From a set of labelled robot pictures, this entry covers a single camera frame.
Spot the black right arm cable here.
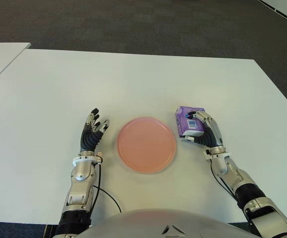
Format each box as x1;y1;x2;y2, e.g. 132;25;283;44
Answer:
211;163;240;199

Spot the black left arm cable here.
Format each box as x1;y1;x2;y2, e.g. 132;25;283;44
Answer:
91;163;121;214

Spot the grey robot torso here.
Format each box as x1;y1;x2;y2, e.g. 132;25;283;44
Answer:
80;208;253;238

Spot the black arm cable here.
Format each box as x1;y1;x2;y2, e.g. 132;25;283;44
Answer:
211;163;240;199
91;163;121;214

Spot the purple tissue paper pack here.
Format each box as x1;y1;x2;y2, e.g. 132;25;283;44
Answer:
174;106;206;142

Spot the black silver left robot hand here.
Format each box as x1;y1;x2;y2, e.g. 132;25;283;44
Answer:
80;108;111;156

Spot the round pink plate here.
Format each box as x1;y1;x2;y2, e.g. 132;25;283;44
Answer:
117;116;178;174

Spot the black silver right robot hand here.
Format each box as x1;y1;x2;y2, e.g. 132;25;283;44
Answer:
182;110;227;155

